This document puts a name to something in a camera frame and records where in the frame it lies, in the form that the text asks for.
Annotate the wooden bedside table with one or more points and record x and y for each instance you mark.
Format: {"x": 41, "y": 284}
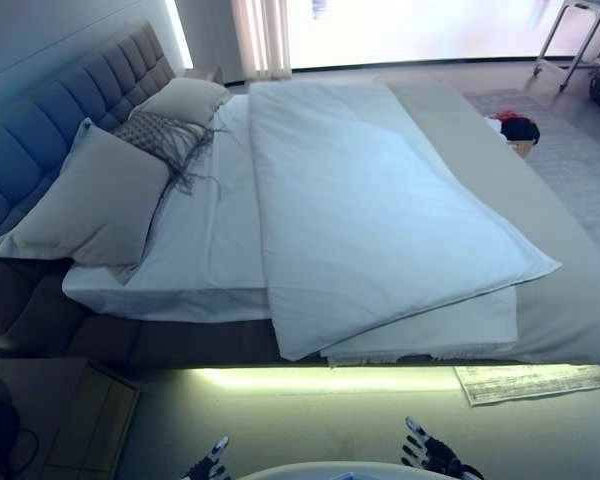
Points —
{"x": 75, "y": 415}

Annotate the metal frame cart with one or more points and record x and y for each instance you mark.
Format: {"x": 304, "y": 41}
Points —
{"x": 575, "y": 40}

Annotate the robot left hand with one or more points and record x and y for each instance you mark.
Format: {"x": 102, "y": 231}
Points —
{"x": 211, "y": 459}

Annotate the basket with clothes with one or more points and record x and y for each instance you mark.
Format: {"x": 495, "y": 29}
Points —
{"x": 517, "y": 130}

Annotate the white folded duvet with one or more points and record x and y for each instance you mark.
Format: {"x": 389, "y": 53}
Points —
{"x": 375, "y": 210}

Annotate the white bed sheet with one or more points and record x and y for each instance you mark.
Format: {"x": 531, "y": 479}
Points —
{"x": 220, "y": 235}

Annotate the white paper sheet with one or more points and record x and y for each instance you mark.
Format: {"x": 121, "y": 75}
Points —
{"x": 532, "y": 382}

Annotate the grey tufted upholstered bed frame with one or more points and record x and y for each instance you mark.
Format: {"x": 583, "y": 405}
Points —
{"x": 75, "y": 150}

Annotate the beige window curtain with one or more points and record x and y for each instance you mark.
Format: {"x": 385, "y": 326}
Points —
{"x": 260, "y": 35}

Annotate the robot white torso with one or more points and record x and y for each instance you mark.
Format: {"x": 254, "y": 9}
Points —
{"x": 330, "y": 472}

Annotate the large beige pillow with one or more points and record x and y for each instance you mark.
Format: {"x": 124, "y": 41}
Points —
{"x": 87, "y": 202}

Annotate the grey fringed decorative cushion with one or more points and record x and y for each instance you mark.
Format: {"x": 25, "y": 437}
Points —
{"x": 172, "y": 142}

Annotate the beige bed runner blanket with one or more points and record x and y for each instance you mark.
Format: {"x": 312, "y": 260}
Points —
{"x": 545, "y": 260}

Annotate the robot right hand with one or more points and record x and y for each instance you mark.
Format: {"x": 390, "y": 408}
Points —
{"x": 425, "y": 449}

